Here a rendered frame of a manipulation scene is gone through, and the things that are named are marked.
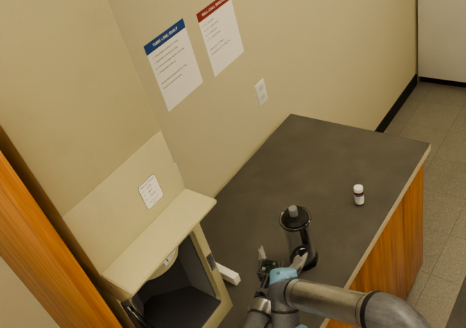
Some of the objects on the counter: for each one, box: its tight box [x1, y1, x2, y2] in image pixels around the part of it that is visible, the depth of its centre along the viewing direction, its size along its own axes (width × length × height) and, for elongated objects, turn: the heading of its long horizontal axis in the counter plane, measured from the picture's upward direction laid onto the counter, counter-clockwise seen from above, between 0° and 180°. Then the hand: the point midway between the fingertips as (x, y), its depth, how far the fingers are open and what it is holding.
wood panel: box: [0, 150, 123, 328], centre depth 113 cm, size 49×3×140 cm, turn 70°
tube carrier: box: [279, 205, 316, 265], centre depth 168 cm, size 11×11×21 cm
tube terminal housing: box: [38, 130, 233, 328], centre depth 143 cm, size 25×32×77 cm
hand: (284, 249), depth 155 cm, fingers open, 14 cm apart
